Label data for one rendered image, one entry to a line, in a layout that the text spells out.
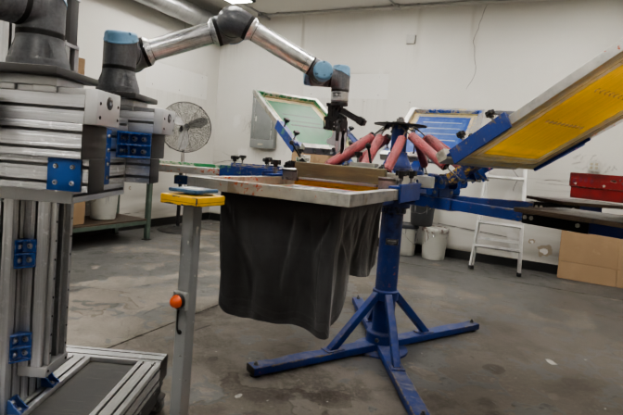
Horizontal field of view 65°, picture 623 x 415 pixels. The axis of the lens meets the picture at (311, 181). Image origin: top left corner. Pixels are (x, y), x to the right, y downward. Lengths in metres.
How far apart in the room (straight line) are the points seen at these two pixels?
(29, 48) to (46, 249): 0.62
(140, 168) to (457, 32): 5.01
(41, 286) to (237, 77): 5.98
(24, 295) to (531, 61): 5.45
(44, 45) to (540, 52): 5.39
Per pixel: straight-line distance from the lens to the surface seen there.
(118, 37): 1.93
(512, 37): 6.22
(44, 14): 1.48
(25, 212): 1.75
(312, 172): 2.08
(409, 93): 6.30
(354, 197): 1.41
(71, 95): 1.39
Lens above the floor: 1.09
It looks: 3 degrees down
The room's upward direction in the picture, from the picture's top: 5 degrees clockwise
